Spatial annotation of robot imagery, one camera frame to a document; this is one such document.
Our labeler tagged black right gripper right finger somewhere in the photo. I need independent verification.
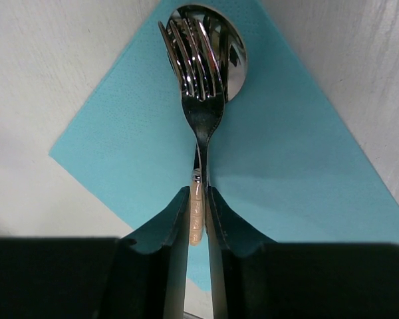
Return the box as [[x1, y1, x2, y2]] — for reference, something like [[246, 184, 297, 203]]
[[206, 187, 399, 318]]

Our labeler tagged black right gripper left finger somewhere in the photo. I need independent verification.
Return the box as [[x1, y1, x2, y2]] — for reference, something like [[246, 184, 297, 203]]
[[0, 187, 190, 318]]

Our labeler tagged light blue paper napkin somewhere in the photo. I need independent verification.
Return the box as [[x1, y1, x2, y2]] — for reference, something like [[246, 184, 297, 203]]
[[48, 0, 399, 293]]

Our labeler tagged silver fork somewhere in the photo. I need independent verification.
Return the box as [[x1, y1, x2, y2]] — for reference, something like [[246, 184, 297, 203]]
[[158, 18, 227, 319]]

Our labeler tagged wooden handled spoon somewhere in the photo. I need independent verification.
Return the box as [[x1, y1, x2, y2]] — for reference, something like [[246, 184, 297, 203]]
[[168, 2, 250, 249]]

